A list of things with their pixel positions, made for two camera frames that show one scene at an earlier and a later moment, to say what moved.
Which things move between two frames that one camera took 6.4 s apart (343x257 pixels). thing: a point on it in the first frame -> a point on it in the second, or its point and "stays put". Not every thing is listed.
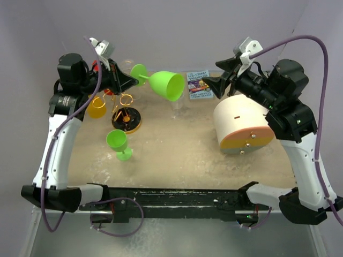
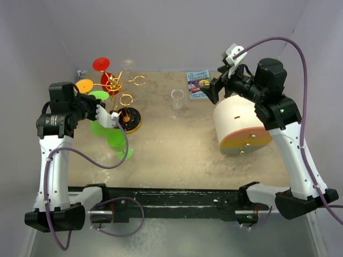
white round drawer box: x=241 y=125 stays put
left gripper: x=119 y=82 -> x=92 y=99
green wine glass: x=170 y=86 -> x=97 y=128
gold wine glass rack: x=125 y=119 stays put
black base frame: x=119 y=203 stays put
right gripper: x=218 y=84 stays put
